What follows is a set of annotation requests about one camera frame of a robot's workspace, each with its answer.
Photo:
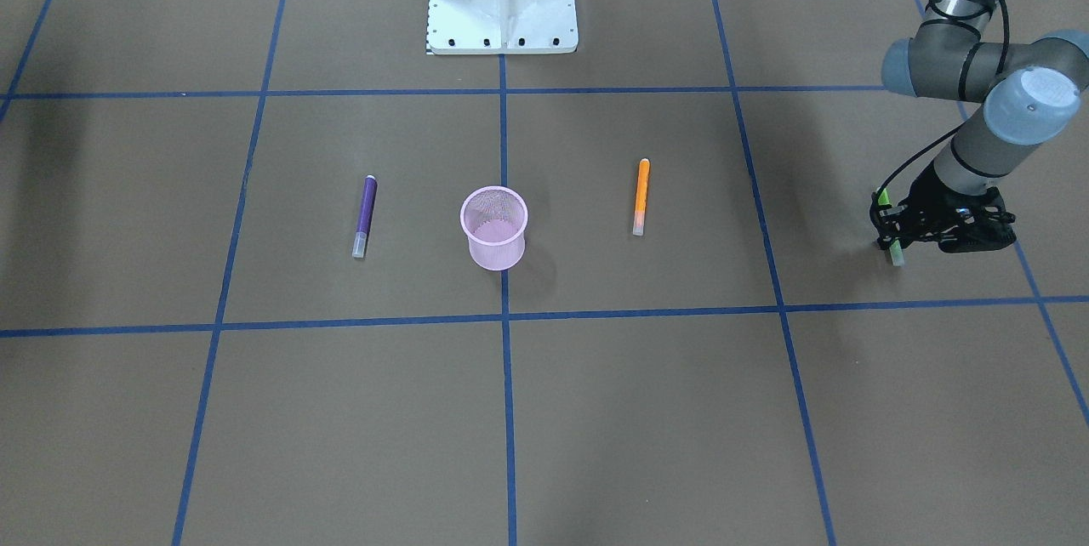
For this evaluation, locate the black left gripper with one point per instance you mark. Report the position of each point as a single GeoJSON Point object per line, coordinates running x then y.
{"type": "Point", "coordinates": [929, 191]}

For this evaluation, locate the green highlighter pen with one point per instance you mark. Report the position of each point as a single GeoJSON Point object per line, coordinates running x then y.
{"type": "Point", "coordinates": [888, 239]}

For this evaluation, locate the orange highlighter pen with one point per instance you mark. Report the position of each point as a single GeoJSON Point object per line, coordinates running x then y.
{"type": "Point", "coordinates": [638, 223]}

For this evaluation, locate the purple marker pen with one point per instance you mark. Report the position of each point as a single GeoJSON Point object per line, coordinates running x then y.
{"type": "Point", "coordinates": [365, 215]}

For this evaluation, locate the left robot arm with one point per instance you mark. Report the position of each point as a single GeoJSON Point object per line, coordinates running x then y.
{"type": "Point", "coordinates": [1027, 94]}

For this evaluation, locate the pink mesh pen holder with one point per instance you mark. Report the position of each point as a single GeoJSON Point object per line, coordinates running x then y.
{"type": "Point", "coordinates": [494, 220]}

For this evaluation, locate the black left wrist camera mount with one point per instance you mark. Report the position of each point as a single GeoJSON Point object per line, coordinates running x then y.
{"type": "Point", "coordinates": [977, 223]}

